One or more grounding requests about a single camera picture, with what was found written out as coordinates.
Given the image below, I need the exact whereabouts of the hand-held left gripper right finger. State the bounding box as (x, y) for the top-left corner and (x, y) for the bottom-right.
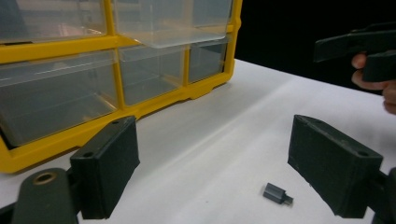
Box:
(287, 114), (384, 219)

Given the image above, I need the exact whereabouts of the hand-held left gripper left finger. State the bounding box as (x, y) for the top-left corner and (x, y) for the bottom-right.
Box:
(69, 115), (141, 220)

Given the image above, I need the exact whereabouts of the small grey adapter plug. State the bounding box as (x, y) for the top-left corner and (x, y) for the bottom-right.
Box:
(262, 182), (294, 206)

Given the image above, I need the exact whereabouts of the wide clear plastic drawer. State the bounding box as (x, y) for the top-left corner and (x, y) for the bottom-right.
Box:
(112, 0), (233, 49)

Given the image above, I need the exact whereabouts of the large clear plastic drawer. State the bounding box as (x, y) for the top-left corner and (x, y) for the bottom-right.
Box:
(0, 49), (120, 148)

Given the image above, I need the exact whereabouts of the small clear plastic drawer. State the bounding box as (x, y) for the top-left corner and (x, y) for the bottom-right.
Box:
(118, 45), (188, 106)

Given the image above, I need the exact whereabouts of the yellow drawer cabinet frame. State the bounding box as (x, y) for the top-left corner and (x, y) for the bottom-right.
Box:
(0, 0), (244, 175)

